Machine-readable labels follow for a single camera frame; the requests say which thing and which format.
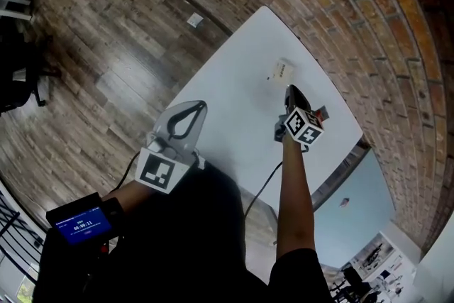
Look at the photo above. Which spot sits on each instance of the white sachet packet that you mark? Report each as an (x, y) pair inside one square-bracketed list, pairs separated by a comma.
[(282, 70)]

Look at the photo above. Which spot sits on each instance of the person's left forearm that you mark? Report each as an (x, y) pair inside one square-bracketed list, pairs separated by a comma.
[(131, 193)]

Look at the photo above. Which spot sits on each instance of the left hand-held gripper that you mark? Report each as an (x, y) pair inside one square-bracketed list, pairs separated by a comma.
[(157, 170)]

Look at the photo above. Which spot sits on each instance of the black wrist screen device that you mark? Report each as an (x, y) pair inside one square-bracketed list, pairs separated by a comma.
[(83, 221)]

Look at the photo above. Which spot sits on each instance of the small red square packet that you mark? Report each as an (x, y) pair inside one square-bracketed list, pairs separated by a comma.
[(323, 113)]

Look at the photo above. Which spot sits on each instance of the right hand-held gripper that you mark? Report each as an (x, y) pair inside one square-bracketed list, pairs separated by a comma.
[(303, 127)]

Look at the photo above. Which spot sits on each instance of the black metal railing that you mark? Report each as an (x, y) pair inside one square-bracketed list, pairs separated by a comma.
[(17, 234)]

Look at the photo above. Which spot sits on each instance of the black mesh office chair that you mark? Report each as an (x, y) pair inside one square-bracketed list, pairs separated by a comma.
[(354, 282)]

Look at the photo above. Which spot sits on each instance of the person's black clothing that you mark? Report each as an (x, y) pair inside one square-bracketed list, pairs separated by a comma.
[(177, 252)]

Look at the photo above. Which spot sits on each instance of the person's right forearm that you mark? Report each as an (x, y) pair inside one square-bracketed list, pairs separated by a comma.
[(294, 198)]

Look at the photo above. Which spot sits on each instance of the white square floor plate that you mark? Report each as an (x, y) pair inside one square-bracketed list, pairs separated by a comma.
[(195, 20)]

